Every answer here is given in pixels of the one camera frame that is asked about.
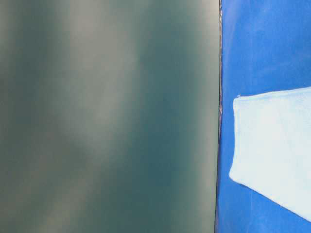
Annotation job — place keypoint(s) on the blue table cloth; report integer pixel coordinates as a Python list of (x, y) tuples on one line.
[(266, 46)]

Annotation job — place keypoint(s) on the light blue towel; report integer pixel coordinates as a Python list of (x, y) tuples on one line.
[(272, 153)]

